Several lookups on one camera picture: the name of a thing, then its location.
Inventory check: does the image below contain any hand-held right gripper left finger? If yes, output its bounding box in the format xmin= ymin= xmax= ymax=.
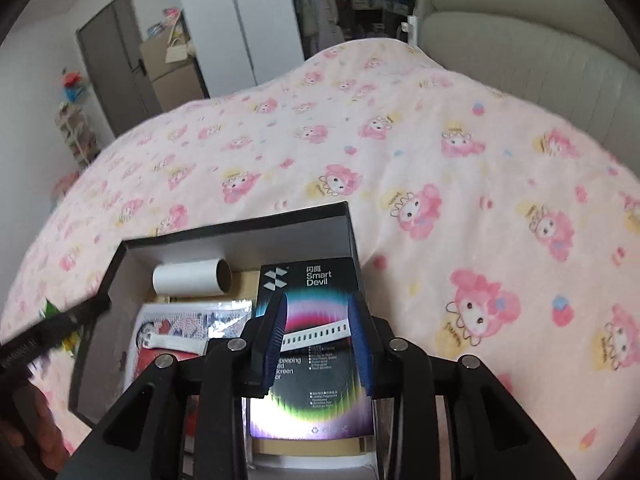
xmin=57 ymin=292 xmax=290 ymax=480

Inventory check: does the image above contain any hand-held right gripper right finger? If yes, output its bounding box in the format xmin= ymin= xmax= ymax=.
xmin=348 ymin=291 xmax=577 ymax=480

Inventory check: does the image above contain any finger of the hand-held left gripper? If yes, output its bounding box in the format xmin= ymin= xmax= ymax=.
xmin=0 ymin=294 xmax=112 ymax=386

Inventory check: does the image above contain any black cardboard box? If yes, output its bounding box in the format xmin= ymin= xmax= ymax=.
xmin=67 ymin=201 xmax=387 ymax=480

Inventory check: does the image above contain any person's left hand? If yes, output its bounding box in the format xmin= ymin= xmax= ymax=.
xmin=14 ymin=386 xmax=69 ymax=474

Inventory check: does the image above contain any green yellow packet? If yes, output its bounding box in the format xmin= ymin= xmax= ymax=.
xmin=39 ymin=296 xmax=84 ymax=357

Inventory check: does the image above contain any black iridescent screen protector box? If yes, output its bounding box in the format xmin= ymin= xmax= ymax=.
xmin=246 ymin=257 xmax=377 ymax=442

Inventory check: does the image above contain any printed plastic bag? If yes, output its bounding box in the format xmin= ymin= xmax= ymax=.
xmin=131 ymin=299 xmax=254 ymax=392

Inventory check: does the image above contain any red packet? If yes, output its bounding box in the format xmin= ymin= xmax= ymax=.
xmin=136 ymin=349 xmax=203 ymax=387

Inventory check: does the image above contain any white cardboard tube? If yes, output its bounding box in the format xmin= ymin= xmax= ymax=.
xmin=152 ymin=258 xmax=233 ymax=298

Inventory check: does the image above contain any pink printed blanket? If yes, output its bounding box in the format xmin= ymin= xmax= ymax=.
xmin=0 ymin=39 xmax=640 ymax=480

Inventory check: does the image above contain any toy shelf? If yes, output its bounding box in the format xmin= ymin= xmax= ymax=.
xmin=54 ymin=67 xmax=102 ymax=170

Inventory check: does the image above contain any brown cardboard carton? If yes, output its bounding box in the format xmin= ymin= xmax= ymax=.
xmin=138 ymin=35 xmax=209 ymax=112

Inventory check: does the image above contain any grey door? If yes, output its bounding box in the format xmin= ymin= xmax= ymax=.
xmin=75 ymin=0 xmax=162 ymax=137

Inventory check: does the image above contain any small white handbag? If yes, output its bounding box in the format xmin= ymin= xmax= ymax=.
xmin=164 ymin=39 xmax=189 ymax=64

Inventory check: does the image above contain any white wardrobe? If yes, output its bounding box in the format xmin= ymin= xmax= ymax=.
xmin=171 ymin=0 xmax=307 ymax=99

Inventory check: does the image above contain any dark open clothes closet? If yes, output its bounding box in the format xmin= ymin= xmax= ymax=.
xmin=285 ymin=0 xmax=419 ymax=62

